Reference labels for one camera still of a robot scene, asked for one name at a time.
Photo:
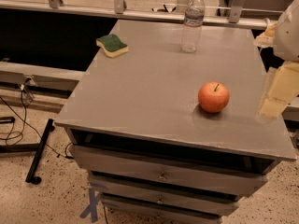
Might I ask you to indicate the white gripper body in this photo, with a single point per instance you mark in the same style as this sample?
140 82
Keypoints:
288 32

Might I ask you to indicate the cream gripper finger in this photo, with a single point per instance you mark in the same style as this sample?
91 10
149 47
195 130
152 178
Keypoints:
281 87
266 38

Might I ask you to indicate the clear plastic water bottle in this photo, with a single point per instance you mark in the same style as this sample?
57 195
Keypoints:
192 25

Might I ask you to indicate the red apple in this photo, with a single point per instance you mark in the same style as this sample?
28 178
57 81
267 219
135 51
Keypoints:
213 97

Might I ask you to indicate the top grey drawer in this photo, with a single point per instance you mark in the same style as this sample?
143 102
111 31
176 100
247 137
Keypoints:
167 171

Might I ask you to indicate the grey drawer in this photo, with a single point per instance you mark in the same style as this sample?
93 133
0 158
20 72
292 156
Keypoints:
165 196
167 171
158 211

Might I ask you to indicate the green and yellow sponge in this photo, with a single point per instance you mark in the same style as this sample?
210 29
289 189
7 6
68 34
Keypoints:
112 45

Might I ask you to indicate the grey drawer cabinet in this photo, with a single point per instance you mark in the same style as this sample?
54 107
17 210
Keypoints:
145 102

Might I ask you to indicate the middle grey drawer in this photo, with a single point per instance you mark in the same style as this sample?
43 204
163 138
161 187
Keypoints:
165 196

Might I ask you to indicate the bottom grey drawer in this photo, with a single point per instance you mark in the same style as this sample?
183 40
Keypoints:
158 211

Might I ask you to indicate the blue tape cross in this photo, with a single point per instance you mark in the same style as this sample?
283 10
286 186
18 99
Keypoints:
94 198

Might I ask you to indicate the grey metal railing frame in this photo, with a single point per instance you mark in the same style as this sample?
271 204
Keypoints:
232 12

